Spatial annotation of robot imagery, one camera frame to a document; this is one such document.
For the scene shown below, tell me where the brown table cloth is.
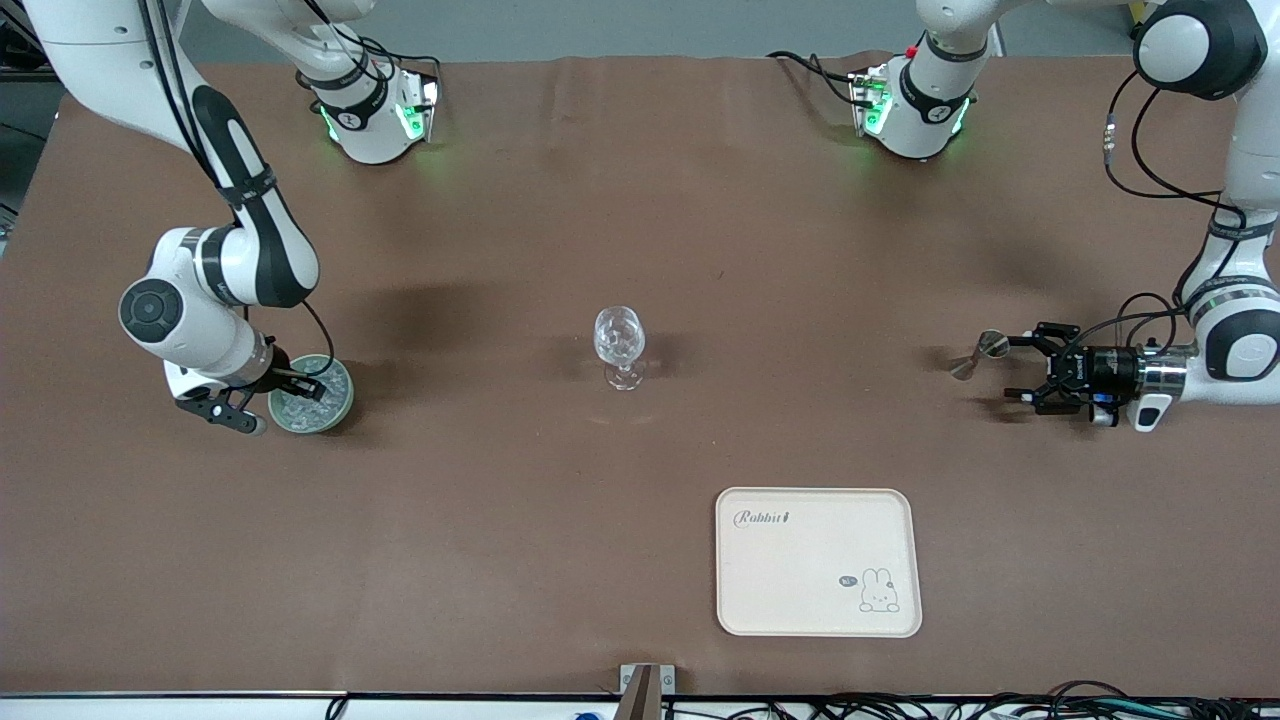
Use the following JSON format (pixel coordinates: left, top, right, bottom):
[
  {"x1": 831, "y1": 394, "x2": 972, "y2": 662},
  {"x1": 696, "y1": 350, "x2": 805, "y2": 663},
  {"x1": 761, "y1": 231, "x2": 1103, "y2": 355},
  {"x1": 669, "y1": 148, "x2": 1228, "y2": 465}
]
[{"x1": 0, "y1": 52, "x2": 1280, "y2": 698}]

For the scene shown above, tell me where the metal base connector panel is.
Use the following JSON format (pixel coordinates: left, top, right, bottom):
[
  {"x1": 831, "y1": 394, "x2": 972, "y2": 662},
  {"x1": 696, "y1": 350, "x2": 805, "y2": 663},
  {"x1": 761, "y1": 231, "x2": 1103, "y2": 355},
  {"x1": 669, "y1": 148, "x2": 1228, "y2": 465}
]
[
  {"x1": 400, "y1": 72, "x2": 443, "y2": 143},
  {"x1": 850, "y1": 68, "x2": 893, "y2": 138}
]

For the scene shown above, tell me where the brown camera post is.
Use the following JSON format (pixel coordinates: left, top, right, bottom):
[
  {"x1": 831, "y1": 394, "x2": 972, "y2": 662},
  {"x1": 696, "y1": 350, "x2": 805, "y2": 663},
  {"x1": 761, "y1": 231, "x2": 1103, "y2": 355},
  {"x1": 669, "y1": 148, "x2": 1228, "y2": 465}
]
[{"x1": 622, "y1": 668, "x2": 661, "y2": 720}]

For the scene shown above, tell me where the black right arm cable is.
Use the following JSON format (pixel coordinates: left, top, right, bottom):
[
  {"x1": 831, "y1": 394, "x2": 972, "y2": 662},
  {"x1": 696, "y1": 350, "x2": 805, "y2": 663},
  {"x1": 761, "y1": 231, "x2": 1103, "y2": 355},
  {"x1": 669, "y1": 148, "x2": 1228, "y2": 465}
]
[{"x1": 140, "y1": 0, "x2": 338, "y2": 381}]

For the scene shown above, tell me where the green round bowl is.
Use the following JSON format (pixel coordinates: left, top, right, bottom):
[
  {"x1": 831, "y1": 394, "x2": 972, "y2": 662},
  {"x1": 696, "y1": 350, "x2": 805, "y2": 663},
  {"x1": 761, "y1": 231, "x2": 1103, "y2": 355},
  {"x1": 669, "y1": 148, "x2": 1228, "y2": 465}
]
[{"x1": 267, "y1": 354, "x2": 356, "y2": 435}]

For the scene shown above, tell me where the black base cable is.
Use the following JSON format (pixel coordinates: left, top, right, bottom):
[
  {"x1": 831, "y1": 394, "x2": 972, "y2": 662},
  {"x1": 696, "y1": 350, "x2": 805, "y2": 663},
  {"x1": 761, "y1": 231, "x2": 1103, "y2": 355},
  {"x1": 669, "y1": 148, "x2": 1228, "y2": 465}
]
[
  {"x1": 300, "y1": 0, "x2": 443, "y2": 86},
  {"x1": 768, "y1": 50, "x2": 863, "y2": 106}
]

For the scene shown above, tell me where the cream rabbit print tray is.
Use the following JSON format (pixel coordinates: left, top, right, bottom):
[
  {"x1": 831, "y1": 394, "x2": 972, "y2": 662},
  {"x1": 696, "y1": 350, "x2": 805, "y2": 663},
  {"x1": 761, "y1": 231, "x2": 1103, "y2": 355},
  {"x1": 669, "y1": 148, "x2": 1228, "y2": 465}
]
[{"x1": 715, "y1": 487, "x2": 923, "y2": 639}]

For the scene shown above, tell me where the black cable bundle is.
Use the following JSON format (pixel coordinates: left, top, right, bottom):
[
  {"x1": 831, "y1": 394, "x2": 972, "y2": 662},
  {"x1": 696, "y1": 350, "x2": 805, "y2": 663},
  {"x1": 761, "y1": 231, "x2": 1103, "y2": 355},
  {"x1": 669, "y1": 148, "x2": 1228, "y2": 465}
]
[{"x1": 660, "y1": 680, "x2": 1280, "y2": 720}]

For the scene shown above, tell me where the pile of clear ice cubes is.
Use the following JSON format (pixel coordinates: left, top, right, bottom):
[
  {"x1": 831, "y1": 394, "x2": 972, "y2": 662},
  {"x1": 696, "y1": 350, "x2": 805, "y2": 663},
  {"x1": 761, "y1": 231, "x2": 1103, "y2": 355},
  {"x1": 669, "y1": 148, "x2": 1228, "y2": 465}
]
[{"x1": 278, "y1": 360, "x2": 348, "y2": 429}]

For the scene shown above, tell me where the silver metal jigger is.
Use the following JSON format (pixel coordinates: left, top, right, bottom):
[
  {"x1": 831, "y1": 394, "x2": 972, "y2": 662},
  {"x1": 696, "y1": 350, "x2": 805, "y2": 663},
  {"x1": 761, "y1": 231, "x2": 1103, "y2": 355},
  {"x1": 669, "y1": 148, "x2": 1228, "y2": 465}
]
[{"x1": 945, "y1": 330, "x2": 1011, "y2": 383}]

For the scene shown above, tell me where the clear wine glass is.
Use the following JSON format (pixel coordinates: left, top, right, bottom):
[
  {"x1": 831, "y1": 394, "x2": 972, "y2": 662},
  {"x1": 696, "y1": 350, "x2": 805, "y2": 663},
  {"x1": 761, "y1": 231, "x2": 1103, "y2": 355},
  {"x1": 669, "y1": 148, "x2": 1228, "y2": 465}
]
[{"x1": 593, "y1": 306, "x2": 648, "y2": 392}]

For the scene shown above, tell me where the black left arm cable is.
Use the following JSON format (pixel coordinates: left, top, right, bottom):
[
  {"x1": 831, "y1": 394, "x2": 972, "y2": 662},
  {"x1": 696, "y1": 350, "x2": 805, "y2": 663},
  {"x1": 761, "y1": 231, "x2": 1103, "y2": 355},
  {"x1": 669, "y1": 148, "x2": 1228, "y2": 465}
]
[{"x1": 1080, "y1": 70, "x2": 1251, "y2": 361}]

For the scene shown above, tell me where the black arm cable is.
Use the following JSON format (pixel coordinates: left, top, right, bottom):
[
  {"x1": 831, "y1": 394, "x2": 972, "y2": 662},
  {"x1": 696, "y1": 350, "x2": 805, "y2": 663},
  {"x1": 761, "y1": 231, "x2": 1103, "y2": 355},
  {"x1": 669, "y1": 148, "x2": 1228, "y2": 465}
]
[
  {"x1": 1080, "y1": 70, "x2": 1251, "y2": 361},
  {"x1": 140, "y1": 0, "x2": 338, "y2": 381}
]

